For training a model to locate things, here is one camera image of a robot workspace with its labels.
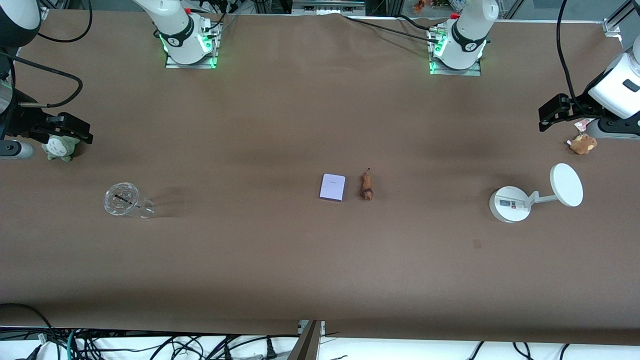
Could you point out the brown lion statue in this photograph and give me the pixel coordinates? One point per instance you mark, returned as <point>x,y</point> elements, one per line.
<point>367,186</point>

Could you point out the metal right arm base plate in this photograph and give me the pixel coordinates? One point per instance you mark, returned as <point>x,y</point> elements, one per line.
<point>172,64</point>

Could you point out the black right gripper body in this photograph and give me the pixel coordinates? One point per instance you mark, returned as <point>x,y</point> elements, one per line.
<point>24,121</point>

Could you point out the grey totoro plush toy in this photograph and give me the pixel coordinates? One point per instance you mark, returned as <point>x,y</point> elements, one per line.
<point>61,149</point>

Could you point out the aluminium frame rail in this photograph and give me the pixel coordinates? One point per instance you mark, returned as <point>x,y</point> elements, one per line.
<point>327,6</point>

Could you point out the lavender card box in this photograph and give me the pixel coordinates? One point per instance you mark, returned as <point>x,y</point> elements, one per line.
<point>333,187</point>

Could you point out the brown plush toy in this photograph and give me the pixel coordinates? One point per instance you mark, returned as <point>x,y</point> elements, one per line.
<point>582,144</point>

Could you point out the clear plastic cup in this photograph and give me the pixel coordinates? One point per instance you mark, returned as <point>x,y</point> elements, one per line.
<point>122,200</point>

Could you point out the wooden post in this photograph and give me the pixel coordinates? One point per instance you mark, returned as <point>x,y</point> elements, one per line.
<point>306,345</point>

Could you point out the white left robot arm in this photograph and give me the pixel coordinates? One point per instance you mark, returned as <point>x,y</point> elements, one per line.
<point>467,35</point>

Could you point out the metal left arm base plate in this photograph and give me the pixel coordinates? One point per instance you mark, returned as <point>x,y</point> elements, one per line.
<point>470,72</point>

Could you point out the black power plug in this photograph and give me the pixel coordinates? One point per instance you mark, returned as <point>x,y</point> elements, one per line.
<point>271,350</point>

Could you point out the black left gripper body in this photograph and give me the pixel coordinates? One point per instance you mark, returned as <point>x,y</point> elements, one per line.
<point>579,106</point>

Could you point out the aluminium corner bracket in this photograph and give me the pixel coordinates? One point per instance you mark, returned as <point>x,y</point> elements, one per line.
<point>612,27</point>
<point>45,14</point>

